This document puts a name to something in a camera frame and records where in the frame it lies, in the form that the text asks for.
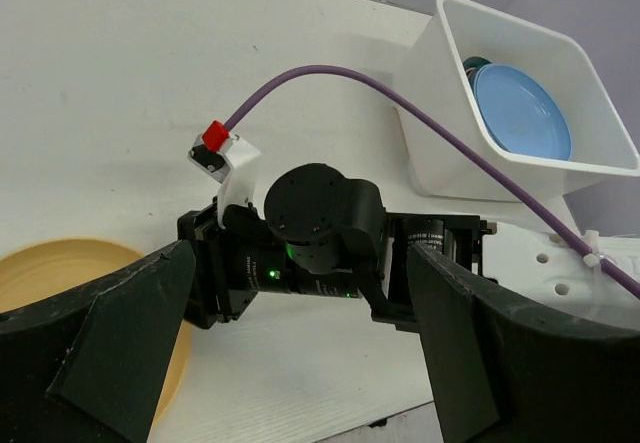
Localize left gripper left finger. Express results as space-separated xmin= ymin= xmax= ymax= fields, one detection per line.
xmin=0 ymin=240 xmax=197 ymax=443

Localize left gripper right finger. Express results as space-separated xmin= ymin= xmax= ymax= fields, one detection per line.
xmin=407 ymin=245 xmax=639 ymax=442

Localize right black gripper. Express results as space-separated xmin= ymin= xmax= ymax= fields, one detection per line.
xmin=177 ymin=162 xmax=419 ymax=334

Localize green red rimmed white plate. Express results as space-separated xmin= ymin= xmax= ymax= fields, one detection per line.
xmin=463 ymin=56 xmax=491 ymax=82

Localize blue plastic plate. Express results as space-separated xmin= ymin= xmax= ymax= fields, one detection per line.
xmin=469 ymin=63 xmax=573 ymax=161

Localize yellow plastic round plate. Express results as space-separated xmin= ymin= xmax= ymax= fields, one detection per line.
xmin=0 ymin=238 xmax=194 ymax=427

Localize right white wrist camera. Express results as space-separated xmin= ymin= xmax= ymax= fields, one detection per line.
xmin=188 ymin=120 xmax=261 ymax=227

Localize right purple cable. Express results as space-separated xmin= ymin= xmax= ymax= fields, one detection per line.
xmin=222 ymin=64 xmax=640 ymax=300

